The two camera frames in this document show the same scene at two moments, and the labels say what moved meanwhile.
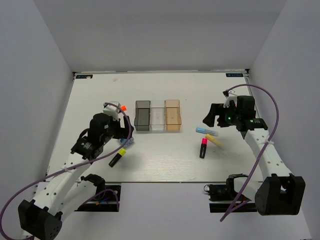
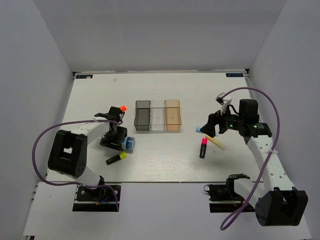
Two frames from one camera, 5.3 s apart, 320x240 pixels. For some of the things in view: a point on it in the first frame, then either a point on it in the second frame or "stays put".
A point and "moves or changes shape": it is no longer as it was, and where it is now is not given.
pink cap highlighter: (203, 147) stays put
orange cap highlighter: (123, 108) stays put
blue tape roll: (129, 143) moves or changes shape
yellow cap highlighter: (121, 152) moves or changes shape
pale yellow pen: (211, 138) stays put
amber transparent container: (172, 111) stays put
